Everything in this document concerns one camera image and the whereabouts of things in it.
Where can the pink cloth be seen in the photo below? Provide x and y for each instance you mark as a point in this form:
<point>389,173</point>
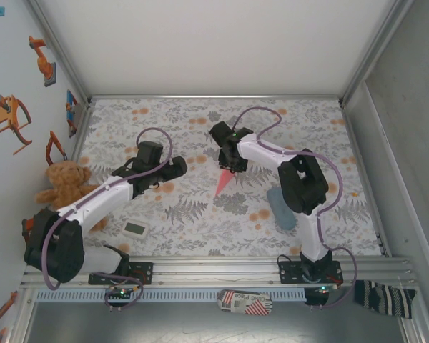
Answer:
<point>223,184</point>

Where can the small green-lit circuit board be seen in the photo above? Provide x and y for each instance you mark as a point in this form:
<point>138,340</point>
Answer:
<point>325,289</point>
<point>121,292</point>

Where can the orange gripper claw wall sticker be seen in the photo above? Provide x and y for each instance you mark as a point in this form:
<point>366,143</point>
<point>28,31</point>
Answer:
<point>9,116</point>

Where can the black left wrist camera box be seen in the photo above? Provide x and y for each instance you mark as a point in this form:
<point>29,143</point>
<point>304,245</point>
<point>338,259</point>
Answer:
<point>149,153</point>

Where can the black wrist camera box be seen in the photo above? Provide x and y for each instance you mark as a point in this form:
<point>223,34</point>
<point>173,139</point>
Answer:
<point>149,153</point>
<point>221,132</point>

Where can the red white printed pouch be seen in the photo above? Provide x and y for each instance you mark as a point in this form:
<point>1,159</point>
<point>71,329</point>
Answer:
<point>245,303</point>

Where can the aluminium extrusion frame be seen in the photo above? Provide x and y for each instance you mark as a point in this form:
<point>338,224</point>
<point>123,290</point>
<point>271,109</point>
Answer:
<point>214,266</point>

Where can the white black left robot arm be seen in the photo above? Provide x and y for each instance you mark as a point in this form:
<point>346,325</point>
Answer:
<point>93,203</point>

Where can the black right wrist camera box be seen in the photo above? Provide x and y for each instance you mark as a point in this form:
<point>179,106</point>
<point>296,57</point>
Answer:
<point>221,132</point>

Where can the black white striped sock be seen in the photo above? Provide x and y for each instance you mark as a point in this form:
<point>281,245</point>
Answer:
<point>382,298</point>

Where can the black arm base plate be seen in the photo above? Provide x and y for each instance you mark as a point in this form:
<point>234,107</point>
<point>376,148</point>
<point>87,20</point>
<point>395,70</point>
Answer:
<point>289,273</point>
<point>146,273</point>

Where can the brown teddy bear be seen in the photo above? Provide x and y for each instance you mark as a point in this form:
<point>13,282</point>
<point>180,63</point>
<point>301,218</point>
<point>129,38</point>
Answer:
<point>66,182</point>

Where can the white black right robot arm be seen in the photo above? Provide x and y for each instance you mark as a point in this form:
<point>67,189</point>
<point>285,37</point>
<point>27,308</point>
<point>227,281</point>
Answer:
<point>300,182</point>

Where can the floral printed tablecloth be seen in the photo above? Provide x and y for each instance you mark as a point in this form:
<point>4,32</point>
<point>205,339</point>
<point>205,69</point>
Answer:
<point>200,228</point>

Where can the white digital timer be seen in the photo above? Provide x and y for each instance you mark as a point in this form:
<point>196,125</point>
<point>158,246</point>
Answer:
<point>136,228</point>

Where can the blue-grey case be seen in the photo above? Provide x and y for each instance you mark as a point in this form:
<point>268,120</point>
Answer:
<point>282,214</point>

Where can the blue orange machine wall sticker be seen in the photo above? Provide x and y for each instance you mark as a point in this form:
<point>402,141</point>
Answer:
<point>71,107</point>

